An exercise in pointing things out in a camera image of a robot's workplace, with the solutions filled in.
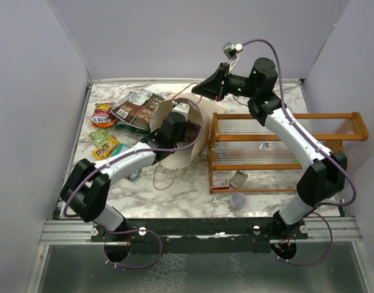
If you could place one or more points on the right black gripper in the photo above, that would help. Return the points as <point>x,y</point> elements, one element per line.
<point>211,87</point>

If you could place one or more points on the dark brown snack bag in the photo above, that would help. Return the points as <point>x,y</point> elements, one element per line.
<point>137,116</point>

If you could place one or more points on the dark green snack bag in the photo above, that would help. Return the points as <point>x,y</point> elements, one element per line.
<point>122,125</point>

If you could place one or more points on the teal foil snack packet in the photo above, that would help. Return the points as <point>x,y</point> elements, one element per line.
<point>120,149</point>

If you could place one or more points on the light green snack packet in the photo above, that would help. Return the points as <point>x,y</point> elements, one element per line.
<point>100,136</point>

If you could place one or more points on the yellow orange snack packet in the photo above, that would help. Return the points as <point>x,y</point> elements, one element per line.
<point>105,151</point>

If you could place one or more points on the purple snack packet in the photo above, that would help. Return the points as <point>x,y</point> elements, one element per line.
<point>192,131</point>

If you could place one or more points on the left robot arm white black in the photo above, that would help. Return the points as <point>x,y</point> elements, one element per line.
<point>87,187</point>

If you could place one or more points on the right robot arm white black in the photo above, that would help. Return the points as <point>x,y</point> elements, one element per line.
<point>323,170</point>

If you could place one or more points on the wooden tiered rack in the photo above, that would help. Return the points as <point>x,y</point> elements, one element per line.
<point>238,142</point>

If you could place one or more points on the red white small box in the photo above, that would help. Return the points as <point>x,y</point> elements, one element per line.
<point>220,184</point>

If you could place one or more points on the grey open small carton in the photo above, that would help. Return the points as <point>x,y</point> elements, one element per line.
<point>238,180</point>

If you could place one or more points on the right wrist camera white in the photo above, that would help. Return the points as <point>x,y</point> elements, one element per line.
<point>231,51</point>

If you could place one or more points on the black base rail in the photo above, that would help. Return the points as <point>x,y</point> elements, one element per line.
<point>195,236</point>

